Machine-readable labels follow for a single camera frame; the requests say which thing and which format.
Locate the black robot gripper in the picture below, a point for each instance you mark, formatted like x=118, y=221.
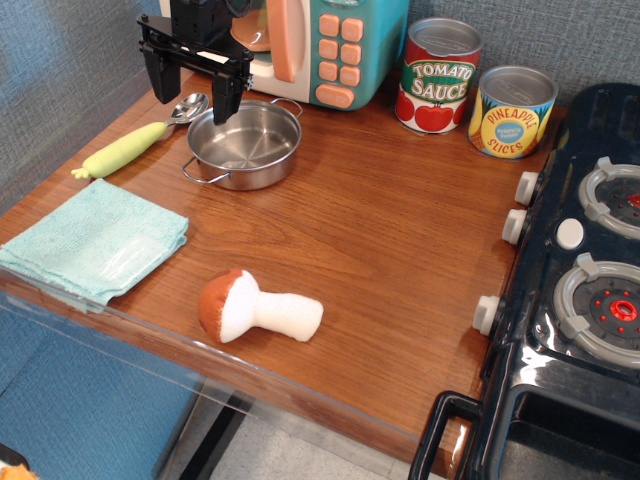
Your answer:
x=196, y=35

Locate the small steel pot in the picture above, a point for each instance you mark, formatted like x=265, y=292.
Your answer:
x=254, y=149

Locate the plush brown white mushroom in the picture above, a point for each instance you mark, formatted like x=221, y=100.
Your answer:
x=232, y=303

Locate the teal toy microwave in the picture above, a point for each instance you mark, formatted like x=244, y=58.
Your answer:
x=333, y=54

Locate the light blue folded cloth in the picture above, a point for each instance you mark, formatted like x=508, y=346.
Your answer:
x=98, y=244

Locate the tomato sauce can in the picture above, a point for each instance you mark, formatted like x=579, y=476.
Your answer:
x=439, y=65

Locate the pineapple slices can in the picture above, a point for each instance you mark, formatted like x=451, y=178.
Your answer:
x=512, y=108

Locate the clear acrylic table guard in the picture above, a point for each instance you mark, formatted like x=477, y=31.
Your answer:
x=80, y=404

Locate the orange plush toy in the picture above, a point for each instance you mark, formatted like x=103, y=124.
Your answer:
x=15, y=472

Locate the black toy stove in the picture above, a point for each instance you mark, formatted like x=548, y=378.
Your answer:
x=560, y=396

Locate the spoon with green handle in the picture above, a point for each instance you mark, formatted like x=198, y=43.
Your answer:
x=121, y=152

